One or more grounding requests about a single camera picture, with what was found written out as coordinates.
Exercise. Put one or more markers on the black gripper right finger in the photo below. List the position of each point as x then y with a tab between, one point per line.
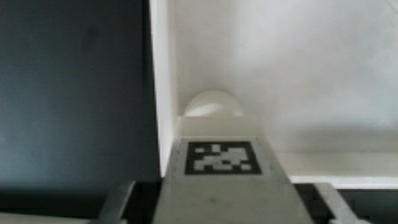
325	204

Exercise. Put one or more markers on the white square tabletop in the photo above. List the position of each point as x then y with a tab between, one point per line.
300	56

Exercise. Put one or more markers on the white U-shaped obstacle fence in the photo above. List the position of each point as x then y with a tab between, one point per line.
11	218

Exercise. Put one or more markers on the white table leg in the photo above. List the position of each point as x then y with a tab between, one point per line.
226	186

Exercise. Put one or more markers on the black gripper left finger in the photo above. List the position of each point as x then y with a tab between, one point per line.
130	203

